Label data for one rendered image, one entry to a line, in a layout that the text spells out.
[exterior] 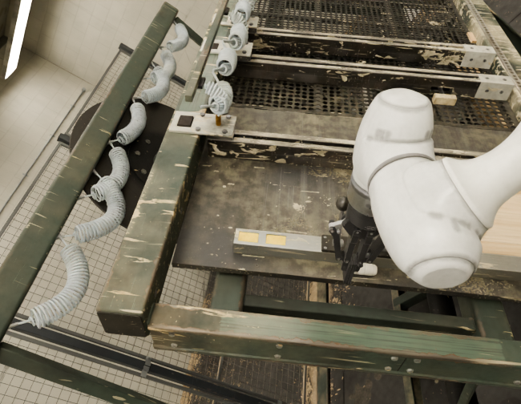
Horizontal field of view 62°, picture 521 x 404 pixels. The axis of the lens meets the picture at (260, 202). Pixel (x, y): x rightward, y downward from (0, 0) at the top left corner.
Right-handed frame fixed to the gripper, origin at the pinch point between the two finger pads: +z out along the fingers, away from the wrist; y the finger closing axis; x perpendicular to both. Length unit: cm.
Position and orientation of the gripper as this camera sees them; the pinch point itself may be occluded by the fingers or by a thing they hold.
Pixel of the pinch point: (349, 268)
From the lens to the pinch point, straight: 92.8
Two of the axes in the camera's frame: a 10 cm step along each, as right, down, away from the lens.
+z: -0.4, 6.9, 7.2
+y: 10.0, 0.9, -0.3
